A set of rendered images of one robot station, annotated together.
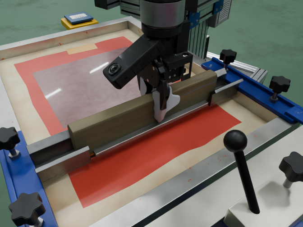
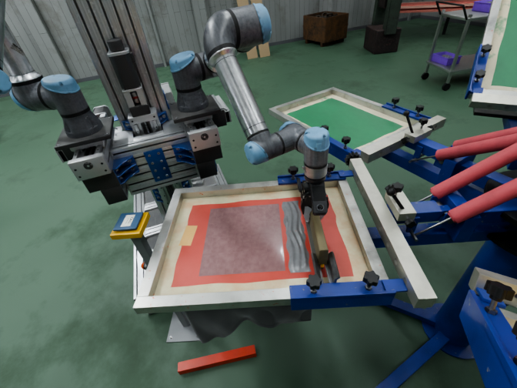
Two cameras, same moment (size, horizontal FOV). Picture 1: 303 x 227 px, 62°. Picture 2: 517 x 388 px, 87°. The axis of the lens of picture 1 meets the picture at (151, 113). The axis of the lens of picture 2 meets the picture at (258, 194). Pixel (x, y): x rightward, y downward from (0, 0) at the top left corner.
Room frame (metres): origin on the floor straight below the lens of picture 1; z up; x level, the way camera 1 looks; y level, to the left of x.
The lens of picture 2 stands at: (0.16, 0.68, 1.76)
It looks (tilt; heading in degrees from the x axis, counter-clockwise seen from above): 40 degrees down; 307
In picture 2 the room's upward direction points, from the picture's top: 7 degrees counter-clockwise
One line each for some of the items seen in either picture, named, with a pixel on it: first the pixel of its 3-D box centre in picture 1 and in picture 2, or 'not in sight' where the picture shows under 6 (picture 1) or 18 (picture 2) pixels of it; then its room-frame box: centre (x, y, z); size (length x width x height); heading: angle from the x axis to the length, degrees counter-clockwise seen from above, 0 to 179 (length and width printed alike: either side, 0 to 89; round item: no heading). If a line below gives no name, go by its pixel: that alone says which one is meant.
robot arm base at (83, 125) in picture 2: not in sight; (79, 119); (1.47, 0.17, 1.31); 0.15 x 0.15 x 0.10
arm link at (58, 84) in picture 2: not in sight; (64, 93); (1.47, 0.18, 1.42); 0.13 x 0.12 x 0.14; 27
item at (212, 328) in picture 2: not in sight; (251, 314); (0.53, 0.32, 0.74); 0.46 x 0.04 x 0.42; 33
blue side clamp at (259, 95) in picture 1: (244, 93); (311, 182); (0.55, -0.25, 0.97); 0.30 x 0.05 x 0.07; 33
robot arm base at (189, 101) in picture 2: not in sight; (191, 95); (1.16, -0.22, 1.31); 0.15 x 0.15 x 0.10
